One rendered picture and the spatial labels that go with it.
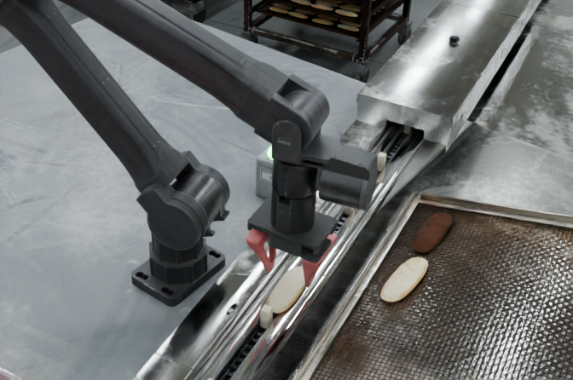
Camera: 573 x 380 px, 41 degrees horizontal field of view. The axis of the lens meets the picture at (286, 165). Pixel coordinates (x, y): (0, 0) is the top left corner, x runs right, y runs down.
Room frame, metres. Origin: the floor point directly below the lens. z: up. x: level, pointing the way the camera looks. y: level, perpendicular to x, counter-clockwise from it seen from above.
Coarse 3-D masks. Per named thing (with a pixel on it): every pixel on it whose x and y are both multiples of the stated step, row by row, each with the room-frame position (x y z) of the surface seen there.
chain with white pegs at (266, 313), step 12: (408, 132) 1.23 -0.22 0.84; (396, 144) 1.20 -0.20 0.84; (384, 156) 1.11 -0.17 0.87; (348, 216) 0.98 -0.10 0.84; (336, 228) 0.94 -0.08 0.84; (264, 312) 0.73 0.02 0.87; (264, 324) 0.73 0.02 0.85; (252, 336) 0.71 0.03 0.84; (240, 360) 0.67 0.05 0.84; (228, 372) 0.65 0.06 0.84
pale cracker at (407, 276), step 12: (408, 264) 0.79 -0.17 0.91; (420, 264) 0.79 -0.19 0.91; (396, 276) 0.77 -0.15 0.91; (408, 276) 0.76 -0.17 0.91; (420, 276) 0.77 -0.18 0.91; (384, 288) 0.75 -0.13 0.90; (396, 288) 0.74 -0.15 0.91; (408, 288) 0.74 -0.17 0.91; (384, 300) 0.73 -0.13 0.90; (396, 300) 0.73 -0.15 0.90
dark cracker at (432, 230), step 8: (432, 216) 0.90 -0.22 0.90; (440, 216) 0.90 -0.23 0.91; (448, 216) 0.90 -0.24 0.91; (424, 224) 0.88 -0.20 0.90; (432, 224) 0.88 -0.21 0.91; (440, 224) 0.88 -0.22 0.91; (448, 224) 0.88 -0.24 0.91; (424, 232) 0.86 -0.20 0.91; (432, 232) 0.86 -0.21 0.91; (440, 232) 0.86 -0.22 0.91; (416, 240) 0.84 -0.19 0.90; (424, 240) 0.84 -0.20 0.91; (432, 240) 0.84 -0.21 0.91; (440, 240) 0.85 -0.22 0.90; (416, 248) 0.83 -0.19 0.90; (424, 248) 0.83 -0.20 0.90; (432, 248) 0.83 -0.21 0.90
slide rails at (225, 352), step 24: (384, 144) 1.18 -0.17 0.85; (408, 144) 1.18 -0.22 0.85; (384, 168) 1.10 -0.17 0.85; (336, 216) 0.96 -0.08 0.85; (360, 216) 0.96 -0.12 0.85; (336, 240) 0.90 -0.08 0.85; (288, 264) 0.84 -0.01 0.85; (288, 312) 0.75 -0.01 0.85; (240, 336) 0.70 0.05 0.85; (264, 336) 0.70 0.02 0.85; (216, 360) 0.66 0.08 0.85
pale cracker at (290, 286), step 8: (288, 272) 0.82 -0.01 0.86; (296, 272) 0.82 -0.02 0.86; (280, 280) 0.80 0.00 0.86; (288, 280) 0.80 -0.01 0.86; (296, 280) 0.80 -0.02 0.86; (280, 288) 0.78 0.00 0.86; (288, 288) 0.78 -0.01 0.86; (296, 288) 0.78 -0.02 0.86; (272, 296) 0.77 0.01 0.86; (280, 296) 0.77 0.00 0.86; (288, 296) 0.77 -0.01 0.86; (296, 296) 0.77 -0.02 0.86; (272, 304) 0.75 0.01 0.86; (280, 304) 0.75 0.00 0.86; (288, 304) 0.76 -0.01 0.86; (280, 312) 0.74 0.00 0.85
